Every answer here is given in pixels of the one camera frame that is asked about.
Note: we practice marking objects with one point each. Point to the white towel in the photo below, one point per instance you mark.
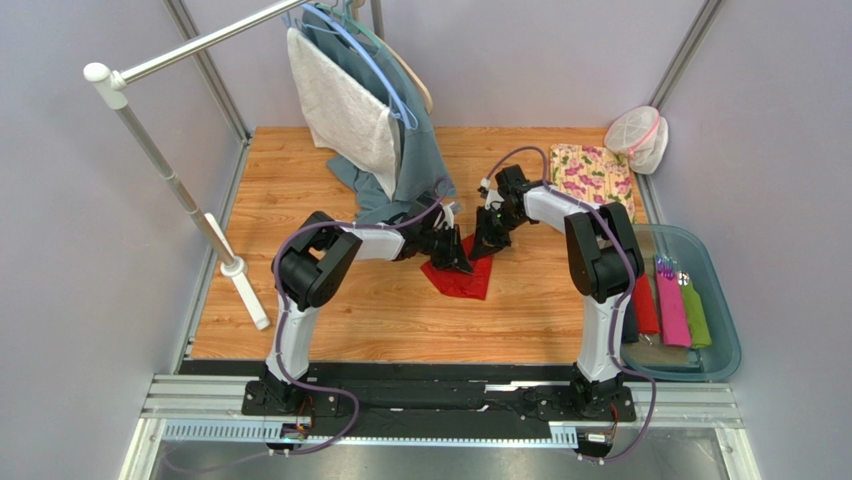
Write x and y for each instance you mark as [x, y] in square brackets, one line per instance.
[342, 114]

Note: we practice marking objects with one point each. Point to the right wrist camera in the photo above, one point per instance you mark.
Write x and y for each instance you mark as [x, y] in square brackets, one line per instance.
[492, 199]

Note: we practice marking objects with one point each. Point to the wooden hanger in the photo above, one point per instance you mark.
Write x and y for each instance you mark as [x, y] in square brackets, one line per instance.
[376, 13]

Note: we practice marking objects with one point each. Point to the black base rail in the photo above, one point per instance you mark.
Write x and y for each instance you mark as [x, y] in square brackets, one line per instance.
[436, 400]

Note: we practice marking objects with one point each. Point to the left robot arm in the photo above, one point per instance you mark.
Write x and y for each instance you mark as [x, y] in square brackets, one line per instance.
[309, 269]

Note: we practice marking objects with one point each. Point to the floral placemat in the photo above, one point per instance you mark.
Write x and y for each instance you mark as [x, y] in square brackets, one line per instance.
[593, 174]

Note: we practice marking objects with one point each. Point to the blue-grey shirt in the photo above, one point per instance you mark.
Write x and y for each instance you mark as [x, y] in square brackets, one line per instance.
[421, 162]

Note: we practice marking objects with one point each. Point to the green hanger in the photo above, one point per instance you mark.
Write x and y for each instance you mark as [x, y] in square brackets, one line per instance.
[343, 16]

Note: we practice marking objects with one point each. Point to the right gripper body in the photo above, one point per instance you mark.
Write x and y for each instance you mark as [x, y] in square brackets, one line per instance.
[492, 226]

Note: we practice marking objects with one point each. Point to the red napkin in bin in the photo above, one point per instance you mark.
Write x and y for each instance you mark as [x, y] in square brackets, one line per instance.
[645, 307]

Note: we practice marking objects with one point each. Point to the red paper napkin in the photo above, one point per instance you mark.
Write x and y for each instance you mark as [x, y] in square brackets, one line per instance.
[461, 285]

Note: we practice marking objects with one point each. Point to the white clothes rack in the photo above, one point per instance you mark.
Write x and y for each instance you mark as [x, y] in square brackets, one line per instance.
[111, 84]

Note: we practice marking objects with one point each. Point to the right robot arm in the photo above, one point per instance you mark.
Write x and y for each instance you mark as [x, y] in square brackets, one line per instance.
[604, 262]

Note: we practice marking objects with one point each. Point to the teal plastic bin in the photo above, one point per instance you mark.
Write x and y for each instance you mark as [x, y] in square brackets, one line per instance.
[647, 353]

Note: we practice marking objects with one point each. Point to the white mesh laundry bag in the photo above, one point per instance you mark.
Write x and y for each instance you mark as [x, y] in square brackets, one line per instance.
[641, 136]

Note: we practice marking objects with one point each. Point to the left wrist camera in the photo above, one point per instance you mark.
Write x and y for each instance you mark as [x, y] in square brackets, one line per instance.
[446, 217]

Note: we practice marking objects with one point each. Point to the blue plastic hanger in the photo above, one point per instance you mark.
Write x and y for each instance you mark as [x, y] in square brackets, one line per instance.
[399, 109]

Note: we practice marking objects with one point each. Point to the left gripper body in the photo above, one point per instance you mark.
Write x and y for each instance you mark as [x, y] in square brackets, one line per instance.
[428, 240]

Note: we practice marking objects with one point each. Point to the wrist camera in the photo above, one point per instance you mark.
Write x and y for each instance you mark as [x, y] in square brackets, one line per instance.
[492, 199]
[446, 217]

